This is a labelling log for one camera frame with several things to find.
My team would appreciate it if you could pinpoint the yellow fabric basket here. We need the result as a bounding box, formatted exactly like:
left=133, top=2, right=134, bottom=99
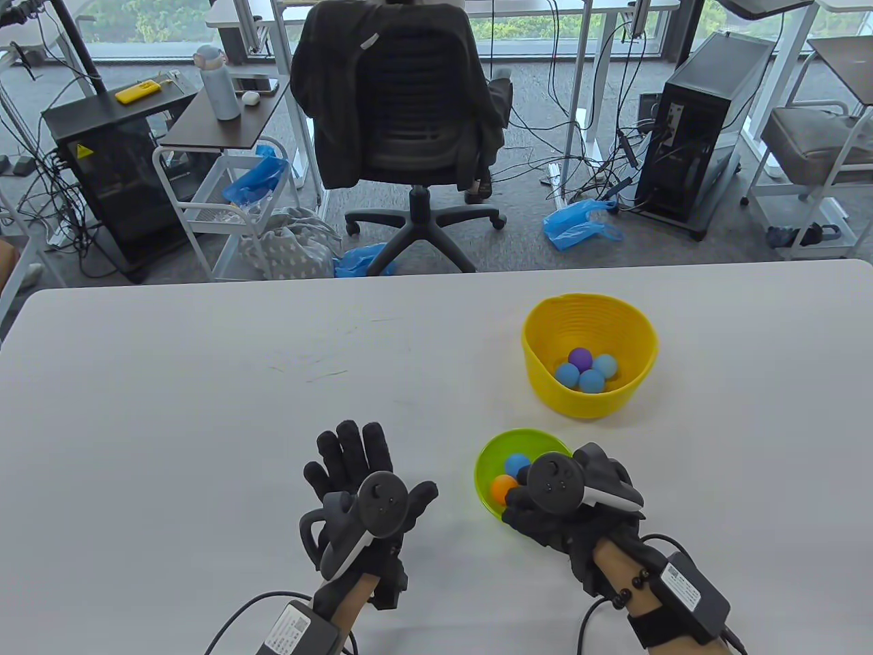
left=522, top=292, right=660, bottom=420

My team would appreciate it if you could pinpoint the black computer tower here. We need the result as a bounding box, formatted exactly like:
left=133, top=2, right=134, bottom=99
left=634, top=31, right=778, bottom=239

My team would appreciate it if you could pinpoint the white trolley cart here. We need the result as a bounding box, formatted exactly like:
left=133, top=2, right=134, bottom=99
left=151, top=136, right=301, bottom=282

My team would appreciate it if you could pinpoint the dark bead bracelet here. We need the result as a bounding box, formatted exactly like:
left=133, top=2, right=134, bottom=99
left=610, top=570, right=652, bottom=610

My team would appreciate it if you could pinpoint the yellow phone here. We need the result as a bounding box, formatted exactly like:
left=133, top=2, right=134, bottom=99
left=115, top=79, right=163, bottom=104

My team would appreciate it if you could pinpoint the white power strip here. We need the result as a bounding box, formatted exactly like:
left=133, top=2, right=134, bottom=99
left=542, top=162, right=567, bottom=209

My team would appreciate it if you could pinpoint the grey patterned cloth bag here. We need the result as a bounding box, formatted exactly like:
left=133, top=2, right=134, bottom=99
left=239, top=207, right=344, bottom=280

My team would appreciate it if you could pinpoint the blue plastic bag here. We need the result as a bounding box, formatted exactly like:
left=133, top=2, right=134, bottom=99
left=334, top=242, right=400, bottom=277
left=224, top=143, right=291, bottom=209
left=544, top=199, right=625, bottom=252

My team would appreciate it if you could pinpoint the dark jacket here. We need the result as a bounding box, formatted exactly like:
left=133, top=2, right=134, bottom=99
left=290, top=0, right=512, bottom=192

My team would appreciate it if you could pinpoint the grey thermos bottle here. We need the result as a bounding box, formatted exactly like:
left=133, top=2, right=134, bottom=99
left=193, top=44, right=243, bottom=121

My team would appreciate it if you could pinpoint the black white handheld controller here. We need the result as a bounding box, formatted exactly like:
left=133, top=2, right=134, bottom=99
left=525, top=442, right=645, bottom=514
left=299, top=471, right=410, bottom=581

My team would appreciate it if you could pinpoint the black office chair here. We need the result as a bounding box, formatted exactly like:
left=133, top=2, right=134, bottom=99
left=290, top=0, right=514, bottom=274

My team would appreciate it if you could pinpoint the person's right hand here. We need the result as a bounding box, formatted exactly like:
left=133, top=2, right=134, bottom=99
left=501, top=486, right=666, bottom=567

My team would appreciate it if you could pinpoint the black tripod pole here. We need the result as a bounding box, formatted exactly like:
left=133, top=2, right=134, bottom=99
left=41, top=0, right=106, bottom=96

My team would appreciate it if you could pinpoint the person's left hand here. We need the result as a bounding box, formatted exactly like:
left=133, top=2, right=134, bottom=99
left=304, top=420, right=439, bottom=602

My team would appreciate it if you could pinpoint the person's right forearm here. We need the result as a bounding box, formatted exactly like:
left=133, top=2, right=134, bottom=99
left=592, top=536, right=734, bottom=655

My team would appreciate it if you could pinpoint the black wrist sensor box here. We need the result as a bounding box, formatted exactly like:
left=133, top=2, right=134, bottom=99
left=648, top=553, right=730, bottom=643
left=258, top=599, right=344, bottom=655

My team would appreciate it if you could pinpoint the black equipment cabinet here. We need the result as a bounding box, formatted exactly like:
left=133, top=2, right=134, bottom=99
left=42, top=85, right=202, bottom=284

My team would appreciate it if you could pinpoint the bundle of black floor cables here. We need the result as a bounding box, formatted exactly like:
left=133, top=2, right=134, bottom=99
left=477, top=0, right=655, bottom=212

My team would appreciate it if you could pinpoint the black wrist strap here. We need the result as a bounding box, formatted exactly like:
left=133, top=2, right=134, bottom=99
left=626, top=604, right=676, bottom=647

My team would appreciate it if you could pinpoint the green plastic bowl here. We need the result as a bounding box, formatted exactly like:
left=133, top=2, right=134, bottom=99
left=474, top=428, right=572, bottom=526

